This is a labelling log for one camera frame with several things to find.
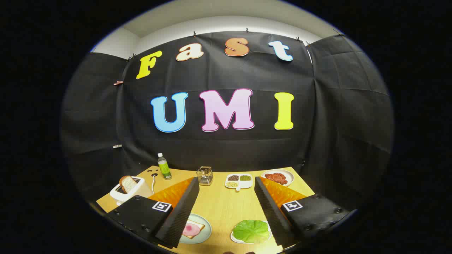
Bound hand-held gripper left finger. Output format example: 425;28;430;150
106;176;200;249

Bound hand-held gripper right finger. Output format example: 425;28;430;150
254;176;351;249

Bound green lettuce leaf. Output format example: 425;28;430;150
233;220;270;243

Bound white bread slice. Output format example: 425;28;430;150
119;175;138;193

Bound pink ham slice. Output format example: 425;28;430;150
182;223;200;237

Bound toast slice under ham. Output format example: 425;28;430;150
182;219;206;239

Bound pale green round plate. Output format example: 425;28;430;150
179;213;212;244

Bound red meat slices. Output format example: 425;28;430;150
265;173;288;185

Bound white divided dish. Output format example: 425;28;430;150
225;173;253;192

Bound white oval plate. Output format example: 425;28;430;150
261;169;295;187

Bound white square plate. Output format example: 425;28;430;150
230;220;272;244

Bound white toaster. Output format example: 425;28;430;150
109;176;154;206

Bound green label plastic bottle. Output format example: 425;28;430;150
157;153;172;180

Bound black backdrop cloth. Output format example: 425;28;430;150
60;31;394;212

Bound metal wire utensil holder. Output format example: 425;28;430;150
196;166;214;186

